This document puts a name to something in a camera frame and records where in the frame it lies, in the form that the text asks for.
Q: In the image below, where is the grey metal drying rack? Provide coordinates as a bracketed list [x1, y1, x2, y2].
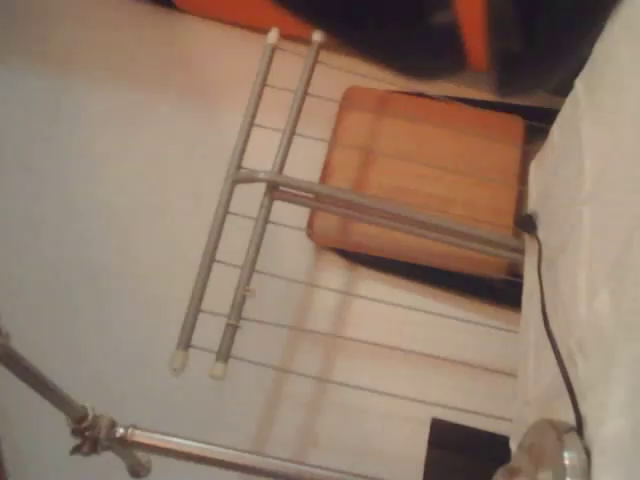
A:
[168, 27, 561, 426]

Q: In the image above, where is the cream wrinkled table cloth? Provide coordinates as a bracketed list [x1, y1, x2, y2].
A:
[509, 0, 640, 480]

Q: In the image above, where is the black power cable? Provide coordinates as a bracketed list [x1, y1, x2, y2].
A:
[514, 212, 589, 442]

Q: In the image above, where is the dark brown rectangular object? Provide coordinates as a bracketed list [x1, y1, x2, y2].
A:
[428, 417, 512, 480]

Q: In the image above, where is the orange and black board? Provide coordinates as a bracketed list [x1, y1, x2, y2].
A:
[149, 0, 622, 99]

